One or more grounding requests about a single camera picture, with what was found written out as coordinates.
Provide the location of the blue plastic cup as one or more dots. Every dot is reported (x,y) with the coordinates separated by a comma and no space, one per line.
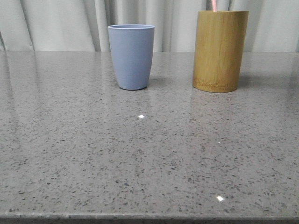
(132,52)

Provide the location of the bamboo cylindrical holder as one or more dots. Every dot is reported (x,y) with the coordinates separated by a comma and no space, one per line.
(218,53)

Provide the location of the grey pleated curtain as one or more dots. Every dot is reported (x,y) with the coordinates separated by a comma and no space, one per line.
(81,25)

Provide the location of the pink chopstick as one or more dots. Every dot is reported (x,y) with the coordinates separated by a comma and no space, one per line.
(214,5)

